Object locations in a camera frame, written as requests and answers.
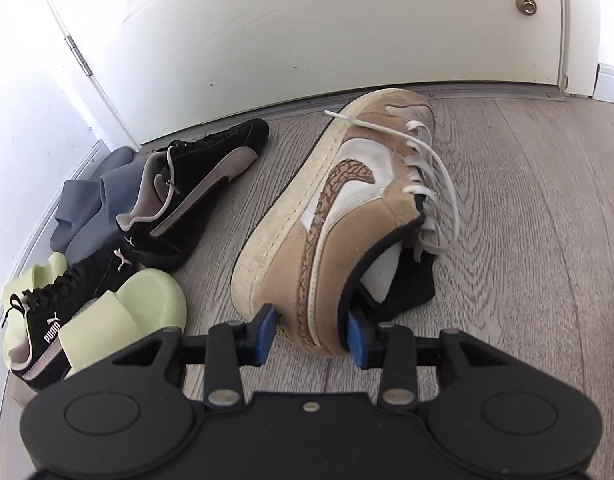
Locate light green foam slide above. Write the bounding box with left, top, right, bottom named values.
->
left=58, top=269, right=188, bottom=375

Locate tan white sneaker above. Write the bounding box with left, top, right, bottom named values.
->
left=231, top=88, right=458, bottom=358

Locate black suede sneaker upright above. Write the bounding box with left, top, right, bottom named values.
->
left=116, top=118, right=270, bottom=273

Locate blue grey foam slide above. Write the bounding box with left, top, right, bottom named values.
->
left=64, top=158, right=145, bottom=264

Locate black Puma sneaker lying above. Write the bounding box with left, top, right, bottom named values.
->
left=5, top=242, right=139, bottom=391

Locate white door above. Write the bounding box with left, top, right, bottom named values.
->
left=49, top=0, right=562, bottom=143

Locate metal door hinge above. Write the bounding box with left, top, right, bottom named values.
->
left=65, top=35, right=93, bottom=77

